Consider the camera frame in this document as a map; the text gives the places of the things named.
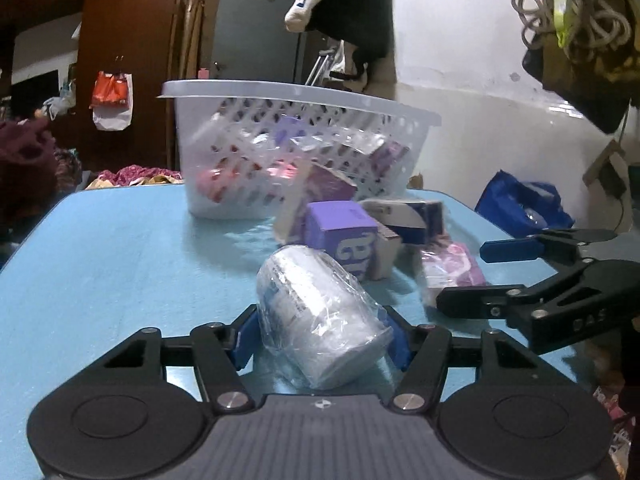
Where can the white plastic basket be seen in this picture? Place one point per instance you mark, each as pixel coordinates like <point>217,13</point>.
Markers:
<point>260,160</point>

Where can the grey metal door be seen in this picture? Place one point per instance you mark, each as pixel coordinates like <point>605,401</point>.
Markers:
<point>255,20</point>

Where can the wall socket with charger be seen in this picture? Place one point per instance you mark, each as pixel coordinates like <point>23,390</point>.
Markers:
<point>607,172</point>

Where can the purple box with white print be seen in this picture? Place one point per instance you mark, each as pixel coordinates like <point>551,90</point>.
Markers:
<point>342,240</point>

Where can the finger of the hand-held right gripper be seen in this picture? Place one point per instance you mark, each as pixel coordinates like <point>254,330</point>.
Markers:
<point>475,302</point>
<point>510,250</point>

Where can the light purple box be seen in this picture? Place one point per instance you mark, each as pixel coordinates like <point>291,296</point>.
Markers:
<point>289,132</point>

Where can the blue shopping bag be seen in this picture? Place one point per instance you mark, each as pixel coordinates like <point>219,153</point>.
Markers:
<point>525,205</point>

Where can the pink wrapped package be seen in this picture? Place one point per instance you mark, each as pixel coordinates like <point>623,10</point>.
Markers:
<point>452,270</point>

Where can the white and black hoodie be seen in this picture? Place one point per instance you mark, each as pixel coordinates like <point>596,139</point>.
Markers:
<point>345,5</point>

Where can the maroon clothes pile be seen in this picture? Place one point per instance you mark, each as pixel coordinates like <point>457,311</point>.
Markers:
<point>25,170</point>

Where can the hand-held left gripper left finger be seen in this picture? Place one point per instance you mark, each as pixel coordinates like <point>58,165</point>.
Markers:
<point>245,341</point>

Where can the brown wooden wardrobe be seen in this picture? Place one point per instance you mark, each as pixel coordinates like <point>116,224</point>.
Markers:
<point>100,60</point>

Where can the wooden boards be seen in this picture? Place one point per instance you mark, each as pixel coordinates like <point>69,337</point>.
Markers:
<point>190,25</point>

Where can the red and white plastic bag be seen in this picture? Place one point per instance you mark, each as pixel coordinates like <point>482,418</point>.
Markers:
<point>112,102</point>

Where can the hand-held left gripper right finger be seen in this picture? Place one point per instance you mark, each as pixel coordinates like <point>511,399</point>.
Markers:
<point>400,346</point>

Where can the plastic-wrapped white bottle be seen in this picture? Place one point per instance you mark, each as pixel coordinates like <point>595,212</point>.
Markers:
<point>320,315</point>

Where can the purple and white box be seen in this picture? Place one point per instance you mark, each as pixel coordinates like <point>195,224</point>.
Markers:
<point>315,195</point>

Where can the black and white box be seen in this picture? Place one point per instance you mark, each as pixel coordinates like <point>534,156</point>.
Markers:
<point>405,217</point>

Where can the metal crutches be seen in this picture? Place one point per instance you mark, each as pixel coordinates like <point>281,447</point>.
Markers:
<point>320,65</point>

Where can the hanging brown cloth bag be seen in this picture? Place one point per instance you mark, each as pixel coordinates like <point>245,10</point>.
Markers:
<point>590,75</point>

